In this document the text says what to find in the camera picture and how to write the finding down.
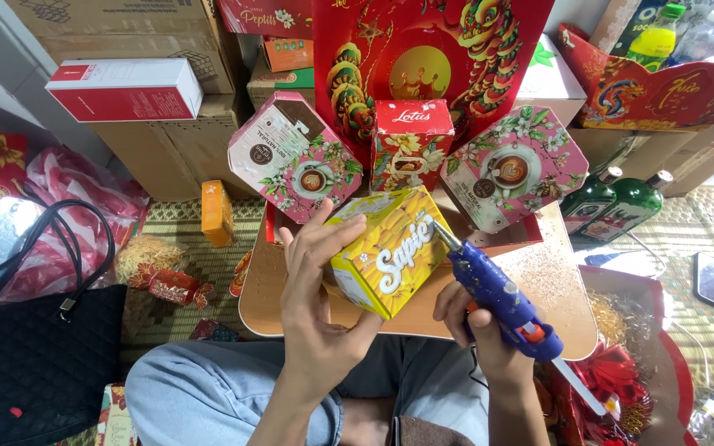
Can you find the blue hot glue gun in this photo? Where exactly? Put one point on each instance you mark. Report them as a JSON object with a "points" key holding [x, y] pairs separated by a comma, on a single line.
{"points": [[499, 297]]}

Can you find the red floral biscuit box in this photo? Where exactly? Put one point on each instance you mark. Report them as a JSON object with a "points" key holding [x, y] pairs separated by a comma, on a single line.
{"points": [[411, 145]]}

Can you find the brown cloth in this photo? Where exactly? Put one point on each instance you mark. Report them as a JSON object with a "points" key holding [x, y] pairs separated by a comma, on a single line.
{"points": [[434, 432]]}

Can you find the orange carton box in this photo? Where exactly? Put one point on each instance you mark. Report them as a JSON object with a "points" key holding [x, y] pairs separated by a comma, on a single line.
{"points": [[289, 54]]}

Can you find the white glue stick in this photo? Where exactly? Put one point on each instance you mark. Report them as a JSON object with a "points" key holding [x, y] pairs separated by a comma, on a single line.
{"points": [[580, 387]]}

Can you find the cream floral box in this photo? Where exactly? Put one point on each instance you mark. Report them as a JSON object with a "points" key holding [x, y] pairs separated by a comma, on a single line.
{"points": [[115, 418]]}

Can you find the person's blue jeans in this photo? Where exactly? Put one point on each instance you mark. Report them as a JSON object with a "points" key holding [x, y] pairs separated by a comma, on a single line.
{"points": [[208, 390]]}

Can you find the pink floral hexagonal coffee box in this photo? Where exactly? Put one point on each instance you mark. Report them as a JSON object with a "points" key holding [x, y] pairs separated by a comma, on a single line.
{"points": [[518, 167], [289, 155]]}

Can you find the black quilted handbag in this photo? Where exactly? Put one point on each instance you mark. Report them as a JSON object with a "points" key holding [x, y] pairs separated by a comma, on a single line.
{"points": [[34, 365]]}

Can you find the small dark patterned packet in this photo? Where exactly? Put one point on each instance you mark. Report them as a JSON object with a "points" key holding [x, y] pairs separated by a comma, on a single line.
{"points": [[214, 331]]}

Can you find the white box with green star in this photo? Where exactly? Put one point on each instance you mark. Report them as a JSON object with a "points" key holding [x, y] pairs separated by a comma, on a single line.
{"points": [[549, 77]]}

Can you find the red paper flower decoration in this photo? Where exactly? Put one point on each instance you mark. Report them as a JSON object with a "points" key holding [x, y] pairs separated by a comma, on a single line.
{"points": [[611, 384]]}

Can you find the red candy-shaped decoration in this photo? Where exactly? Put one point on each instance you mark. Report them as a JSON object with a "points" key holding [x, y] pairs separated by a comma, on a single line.
{"points": [[171, 286]]}

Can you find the person's right hand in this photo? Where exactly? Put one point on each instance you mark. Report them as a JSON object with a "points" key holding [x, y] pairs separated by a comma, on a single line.
{"points": [[493, 353]]}

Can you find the stack of brown cardboard cartons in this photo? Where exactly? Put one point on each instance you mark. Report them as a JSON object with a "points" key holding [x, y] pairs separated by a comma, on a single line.
{"points": [[165, 148]]}

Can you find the green glass bottle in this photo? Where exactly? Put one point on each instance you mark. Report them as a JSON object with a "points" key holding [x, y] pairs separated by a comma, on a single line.
{"points": [[586, 201], [626, 207]]}

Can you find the red and white long box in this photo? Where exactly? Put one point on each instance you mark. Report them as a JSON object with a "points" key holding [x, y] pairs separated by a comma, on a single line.
{"points": [[124, 90]]}

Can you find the person's left hand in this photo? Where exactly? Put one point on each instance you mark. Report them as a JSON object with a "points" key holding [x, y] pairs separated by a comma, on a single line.
{"points": [[307, 310]]}

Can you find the yellow shredded paper bundle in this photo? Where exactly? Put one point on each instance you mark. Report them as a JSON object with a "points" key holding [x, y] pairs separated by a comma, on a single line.
{"points": [[146, 254]]}

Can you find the brown carton green label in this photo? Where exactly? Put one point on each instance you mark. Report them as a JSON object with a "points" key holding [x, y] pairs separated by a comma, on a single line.
{"points": [[279, 87]]}

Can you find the red flat candy box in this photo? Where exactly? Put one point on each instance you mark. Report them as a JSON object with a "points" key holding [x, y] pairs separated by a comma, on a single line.
{"points": [[264, 17]]}

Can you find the pink plastic bag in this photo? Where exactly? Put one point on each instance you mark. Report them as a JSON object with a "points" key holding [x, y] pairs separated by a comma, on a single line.
{"points": [[84, 210]]}

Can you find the black smartphone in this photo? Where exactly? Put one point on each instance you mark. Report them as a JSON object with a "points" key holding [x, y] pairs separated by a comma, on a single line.
{"points": [[711, 280]]}

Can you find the clear glass bottle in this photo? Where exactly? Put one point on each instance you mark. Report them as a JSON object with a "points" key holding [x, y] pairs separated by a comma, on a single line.
{"points": [[710, 412]]}

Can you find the red basket with shredded filling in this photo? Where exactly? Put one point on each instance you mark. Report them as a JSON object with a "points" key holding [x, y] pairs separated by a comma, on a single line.
{"points": [[636, 310]]}

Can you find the person's right fingers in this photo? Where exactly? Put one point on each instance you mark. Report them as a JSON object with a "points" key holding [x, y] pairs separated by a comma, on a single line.
{"points": [[456, 306]]}

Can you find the small orange box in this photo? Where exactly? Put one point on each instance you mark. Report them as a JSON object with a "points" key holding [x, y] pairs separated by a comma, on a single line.
{"points": [[216, 214]]}

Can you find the yellow snack box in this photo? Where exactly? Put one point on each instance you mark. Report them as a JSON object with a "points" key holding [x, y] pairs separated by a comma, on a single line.
{"points": [[394, 254]]}

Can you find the red dragon gift basket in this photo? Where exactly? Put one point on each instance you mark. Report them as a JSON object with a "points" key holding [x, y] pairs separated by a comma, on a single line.
{"points": [[419, 56]]}

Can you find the red dragon tray with bottles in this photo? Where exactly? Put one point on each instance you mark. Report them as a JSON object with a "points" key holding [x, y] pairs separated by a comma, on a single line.
{"points": [[660, 93]]}

